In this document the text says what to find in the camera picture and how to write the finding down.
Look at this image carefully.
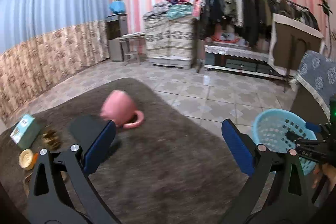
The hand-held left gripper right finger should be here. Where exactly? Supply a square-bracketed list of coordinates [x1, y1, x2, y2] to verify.
[218, 119, 311, 224]

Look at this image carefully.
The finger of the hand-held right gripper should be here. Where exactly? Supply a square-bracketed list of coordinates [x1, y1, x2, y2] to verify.
[304, 121, 328, 135]
[286, 130, 327, 147]

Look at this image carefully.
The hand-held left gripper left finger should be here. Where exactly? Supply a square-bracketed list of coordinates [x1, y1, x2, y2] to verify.
[26, 119, 118, 224]

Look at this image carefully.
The light blue plastic basket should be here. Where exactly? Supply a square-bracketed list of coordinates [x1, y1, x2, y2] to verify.
[252, 110, 319, 174]

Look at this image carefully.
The person's right hand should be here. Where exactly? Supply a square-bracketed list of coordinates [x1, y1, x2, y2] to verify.
[312, 163, 336, 195]

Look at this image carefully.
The dark brown armchair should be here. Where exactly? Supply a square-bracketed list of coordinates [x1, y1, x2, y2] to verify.
[290, 82, 331, 130]

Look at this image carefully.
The pink mug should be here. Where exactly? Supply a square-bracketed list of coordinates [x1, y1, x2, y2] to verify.
[100, 90, 145, 130]

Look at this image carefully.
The blue patterned fringed cloth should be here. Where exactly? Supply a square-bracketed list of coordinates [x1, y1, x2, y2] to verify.
[290, 50, 336, 119]

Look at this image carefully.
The brown shaggy rug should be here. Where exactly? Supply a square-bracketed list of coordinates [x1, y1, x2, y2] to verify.
[0, 77, 263, 224]

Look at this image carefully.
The teal tissue box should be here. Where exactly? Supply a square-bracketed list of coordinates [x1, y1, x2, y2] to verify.
[10, 114, 41, 149]

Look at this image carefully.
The low glass door cabinet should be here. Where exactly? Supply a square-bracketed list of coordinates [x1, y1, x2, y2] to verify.
[203, 44, 286, 80]

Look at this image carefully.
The metal clothes rack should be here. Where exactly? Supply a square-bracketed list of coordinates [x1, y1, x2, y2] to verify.
[196, 0, 318, 73]

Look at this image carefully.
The white lace cloth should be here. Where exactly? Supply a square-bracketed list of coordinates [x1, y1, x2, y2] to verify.
[204, 44, 271, 62]

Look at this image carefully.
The grey water dispenser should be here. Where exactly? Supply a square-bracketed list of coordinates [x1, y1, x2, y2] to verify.
[105, 13, 128, 62]

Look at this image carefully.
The pink toy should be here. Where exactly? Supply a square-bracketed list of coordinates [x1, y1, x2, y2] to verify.
[210, 26, 246, 45]

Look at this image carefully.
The small round table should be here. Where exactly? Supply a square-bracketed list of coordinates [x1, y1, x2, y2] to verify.
[115, 32, 146, 65]

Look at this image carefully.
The cloth covered storage cabinet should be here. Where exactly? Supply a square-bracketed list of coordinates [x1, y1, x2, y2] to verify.
[144, 15, 196, 69]

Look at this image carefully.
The row of hanging clothes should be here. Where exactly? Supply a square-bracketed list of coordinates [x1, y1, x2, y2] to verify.
[199, 0, 319, 47]

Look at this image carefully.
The blue covered water bottle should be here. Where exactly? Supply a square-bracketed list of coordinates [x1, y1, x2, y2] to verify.
[109, 0, 126, 14]

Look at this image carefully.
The pink hanging bag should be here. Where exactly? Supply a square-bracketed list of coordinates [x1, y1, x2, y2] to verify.
[193, 0, 205, 20]

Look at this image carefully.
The blue and floral curtain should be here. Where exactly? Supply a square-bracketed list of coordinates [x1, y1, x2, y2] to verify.
[0, 0, 111, 119]

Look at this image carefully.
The pile of clothes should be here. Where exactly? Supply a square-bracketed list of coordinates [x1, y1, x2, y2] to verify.
[143, 0, 195, 20]

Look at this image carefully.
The brown panel white frame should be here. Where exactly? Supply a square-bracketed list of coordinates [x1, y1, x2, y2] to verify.
[268, 13, 326, 77]

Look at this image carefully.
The metal frame stool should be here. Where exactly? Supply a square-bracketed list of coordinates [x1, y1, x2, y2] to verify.
[123, 39, 141, 65]

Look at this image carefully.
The dark wall ornament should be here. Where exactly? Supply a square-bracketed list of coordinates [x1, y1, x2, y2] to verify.
[318, 0, 334, 16]

